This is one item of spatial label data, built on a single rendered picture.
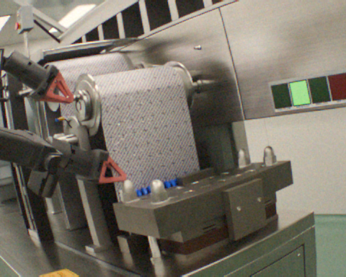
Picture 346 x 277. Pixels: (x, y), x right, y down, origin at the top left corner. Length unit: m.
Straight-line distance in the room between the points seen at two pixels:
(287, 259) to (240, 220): 0.17
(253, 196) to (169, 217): 0.20
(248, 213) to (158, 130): 0.30
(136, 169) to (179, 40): 0.42
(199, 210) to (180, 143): 0.26
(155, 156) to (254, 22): 0.40
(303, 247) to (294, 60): 0.44
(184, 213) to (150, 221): 0.07
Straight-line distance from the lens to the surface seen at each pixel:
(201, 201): 0.90
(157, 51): 1.38
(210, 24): 1.19
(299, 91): 0.99
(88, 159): 0.96
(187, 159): 1.13
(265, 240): 0.96
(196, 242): 0.92
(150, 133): 1.07
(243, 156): 1.14
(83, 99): 1.03
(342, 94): 0.92
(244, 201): 0.95
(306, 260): 1.10
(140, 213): 0.88
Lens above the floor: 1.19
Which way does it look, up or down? 3 degrees down
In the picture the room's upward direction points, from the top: 11 degrees counter-clockwise
